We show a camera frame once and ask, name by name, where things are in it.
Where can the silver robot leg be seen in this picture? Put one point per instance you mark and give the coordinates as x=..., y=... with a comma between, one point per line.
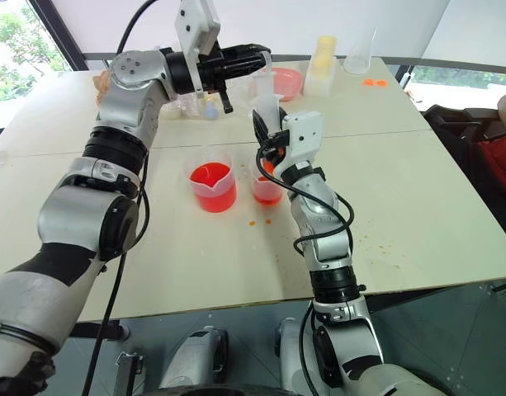
x=289, y=354
x=197, y=356

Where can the red cloth bag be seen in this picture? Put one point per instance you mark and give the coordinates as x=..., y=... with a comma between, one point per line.
x=498, y=158

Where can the dark window frame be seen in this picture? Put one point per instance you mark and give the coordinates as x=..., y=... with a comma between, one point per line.
x=56, y=31

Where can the translucent white plastic container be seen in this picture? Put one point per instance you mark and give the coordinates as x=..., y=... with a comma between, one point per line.
x=318, y=86

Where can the small light blue object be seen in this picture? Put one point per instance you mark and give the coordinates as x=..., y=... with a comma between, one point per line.
x=211, y=112

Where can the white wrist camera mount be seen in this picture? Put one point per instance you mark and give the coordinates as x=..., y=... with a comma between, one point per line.
x=304, y=132
x=190, y=29

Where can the small clear plastic cups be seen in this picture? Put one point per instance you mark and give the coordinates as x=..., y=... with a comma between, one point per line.
x=184, y=108

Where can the small orange piece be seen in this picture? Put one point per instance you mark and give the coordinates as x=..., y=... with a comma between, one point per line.
x=367, y=82
x=381, y=83

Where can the silver right robot leg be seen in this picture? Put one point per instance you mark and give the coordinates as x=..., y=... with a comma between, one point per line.
x=289, y=354

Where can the clear measuring cylinder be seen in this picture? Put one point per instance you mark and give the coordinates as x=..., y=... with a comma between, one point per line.
x=266, y=88

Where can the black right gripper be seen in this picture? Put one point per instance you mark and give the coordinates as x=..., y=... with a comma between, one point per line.
x=274, y=144

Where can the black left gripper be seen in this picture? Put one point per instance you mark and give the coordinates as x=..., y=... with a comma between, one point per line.
x=214, y=68

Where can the metal table bracket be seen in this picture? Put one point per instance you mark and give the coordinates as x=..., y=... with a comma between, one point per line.
x=129, y=371

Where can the pink bowl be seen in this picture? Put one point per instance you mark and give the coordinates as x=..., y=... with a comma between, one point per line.
x=287, y=80

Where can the crumpled brown object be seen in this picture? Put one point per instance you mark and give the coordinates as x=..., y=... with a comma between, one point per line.
x=102, y=84

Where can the small cup red liquid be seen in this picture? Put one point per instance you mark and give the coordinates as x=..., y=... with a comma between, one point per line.
x=267, y=191

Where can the large measuring cup red liquid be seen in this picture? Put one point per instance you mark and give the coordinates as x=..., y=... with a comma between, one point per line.
x=211, y=183

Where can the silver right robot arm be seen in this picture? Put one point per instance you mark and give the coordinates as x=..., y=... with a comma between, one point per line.
x=324, y=247

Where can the silver left robot leg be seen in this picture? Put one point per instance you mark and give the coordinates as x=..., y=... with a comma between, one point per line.
x=197, y=356

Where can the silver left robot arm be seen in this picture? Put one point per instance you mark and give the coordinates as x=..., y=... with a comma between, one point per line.
x=87, y=210

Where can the pale yellow cylinder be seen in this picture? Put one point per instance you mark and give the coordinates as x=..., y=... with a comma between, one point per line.
x=326, y=44

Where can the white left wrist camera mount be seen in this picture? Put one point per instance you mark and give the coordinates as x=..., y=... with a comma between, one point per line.
x=190, y=29

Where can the clear conical flask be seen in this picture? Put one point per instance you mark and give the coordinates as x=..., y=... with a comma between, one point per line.
x=361, y=55

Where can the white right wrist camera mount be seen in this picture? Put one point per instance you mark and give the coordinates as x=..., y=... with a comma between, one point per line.
x=304, y=132

